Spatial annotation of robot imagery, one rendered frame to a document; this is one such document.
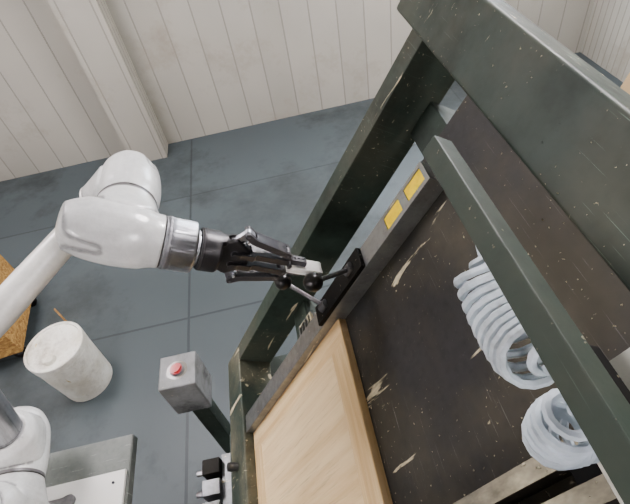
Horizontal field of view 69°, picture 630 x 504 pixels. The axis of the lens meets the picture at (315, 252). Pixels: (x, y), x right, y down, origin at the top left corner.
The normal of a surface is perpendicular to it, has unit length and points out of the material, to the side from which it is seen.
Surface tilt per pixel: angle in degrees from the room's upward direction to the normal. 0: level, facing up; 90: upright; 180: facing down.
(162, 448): 0
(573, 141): 57
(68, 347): 0
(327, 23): 90
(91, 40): 90
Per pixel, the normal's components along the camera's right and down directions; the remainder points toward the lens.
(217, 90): 0.18, 0.71
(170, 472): -0.14, -0.67
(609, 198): -0.90, -0.18
